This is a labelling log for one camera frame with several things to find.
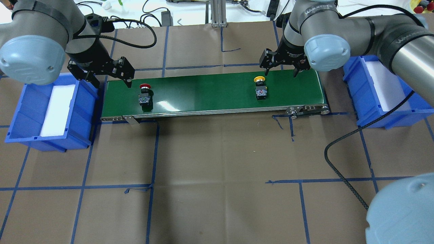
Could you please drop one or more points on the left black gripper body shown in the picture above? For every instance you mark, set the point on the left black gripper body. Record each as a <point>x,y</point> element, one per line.
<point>85,54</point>

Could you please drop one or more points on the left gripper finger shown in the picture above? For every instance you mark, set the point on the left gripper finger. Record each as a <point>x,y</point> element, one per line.
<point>127,79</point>
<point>92,79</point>

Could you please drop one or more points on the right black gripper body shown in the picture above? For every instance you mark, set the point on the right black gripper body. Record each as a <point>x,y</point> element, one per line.
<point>291,53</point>

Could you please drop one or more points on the red push button switch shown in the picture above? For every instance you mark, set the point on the red push button switch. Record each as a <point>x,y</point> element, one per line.
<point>145,98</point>

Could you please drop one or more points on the yellow push button switch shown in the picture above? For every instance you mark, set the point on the yellow push button switch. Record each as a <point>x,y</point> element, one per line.
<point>260,88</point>

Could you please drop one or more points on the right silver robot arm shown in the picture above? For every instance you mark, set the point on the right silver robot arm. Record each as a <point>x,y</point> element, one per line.
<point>317,36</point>

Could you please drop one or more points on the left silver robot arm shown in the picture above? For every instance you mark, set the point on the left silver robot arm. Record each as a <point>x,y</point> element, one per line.
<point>43,33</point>

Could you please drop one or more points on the green conveyor belt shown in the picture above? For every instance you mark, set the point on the green conveyor belt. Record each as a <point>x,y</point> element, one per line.
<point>217,94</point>

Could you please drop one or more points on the left blue plastic bin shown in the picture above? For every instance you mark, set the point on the left blue plastic bin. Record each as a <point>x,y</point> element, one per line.
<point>30,113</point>

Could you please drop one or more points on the blue plastic bin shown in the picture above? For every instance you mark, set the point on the blue plastic bin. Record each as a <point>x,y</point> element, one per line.
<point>30,113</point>
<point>375,91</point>

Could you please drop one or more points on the white foam pad left bin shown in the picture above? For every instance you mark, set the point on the white foam pad left bin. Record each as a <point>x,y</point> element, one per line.
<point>57,111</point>

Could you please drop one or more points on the white foam pad bin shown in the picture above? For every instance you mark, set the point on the white foam pad bin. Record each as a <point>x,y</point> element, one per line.
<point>57,111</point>
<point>387,85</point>

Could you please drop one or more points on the right blue plastic bin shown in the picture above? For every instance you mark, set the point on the right blue plastic bin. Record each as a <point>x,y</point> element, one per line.
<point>375,91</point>

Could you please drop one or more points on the black power adapter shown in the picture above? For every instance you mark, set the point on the black power adapter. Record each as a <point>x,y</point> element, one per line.
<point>166,18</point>

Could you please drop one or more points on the white foam pad right bin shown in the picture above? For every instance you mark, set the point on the white foam pad right bin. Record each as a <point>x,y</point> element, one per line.
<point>387,85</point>

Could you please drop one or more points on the aluminium frame post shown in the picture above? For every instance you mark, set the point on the aluminium frame post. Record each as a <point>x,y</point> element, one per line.
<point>218,13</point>

